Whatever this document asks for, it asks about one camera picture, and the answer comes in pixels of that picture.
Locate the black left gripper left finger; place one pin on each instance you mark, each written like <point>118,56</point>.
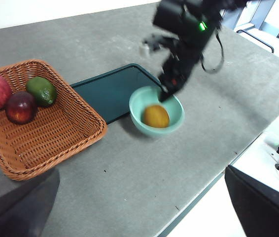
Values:
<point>18,212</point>

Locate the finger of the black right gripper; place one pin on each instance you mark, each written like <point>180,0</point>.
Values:
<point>165,96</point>

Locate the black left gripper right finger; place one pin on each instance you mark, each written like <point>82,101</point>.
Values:
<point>265,212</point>

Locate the yellow-orange oval fruit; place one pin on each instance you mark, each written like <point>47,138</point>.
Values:
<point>156,116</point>

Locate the teal ribbed bowl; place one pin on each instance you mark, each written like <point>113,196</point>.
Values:
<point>139,116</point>

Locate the dark green rectangular tray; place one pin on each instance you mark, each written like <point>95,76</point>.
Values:
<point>110,91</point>

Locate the white power strip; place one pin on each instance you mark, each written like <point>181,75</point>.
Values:
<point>270,140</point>

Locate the brown wicker basket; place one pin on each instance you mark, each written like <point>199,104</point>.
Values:
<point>55,138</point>

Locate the dark red plum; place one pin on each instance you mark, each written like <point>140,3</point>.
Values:
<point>21,108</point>

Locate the green avocado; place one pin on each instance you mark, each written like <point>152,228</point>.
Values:
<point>42,91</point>

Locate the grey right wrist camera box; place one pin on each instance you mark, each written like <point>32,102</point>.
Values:
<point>150,45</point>

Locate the black metal tube frame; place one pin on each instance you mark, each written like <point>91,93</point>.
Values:
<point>257,38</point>

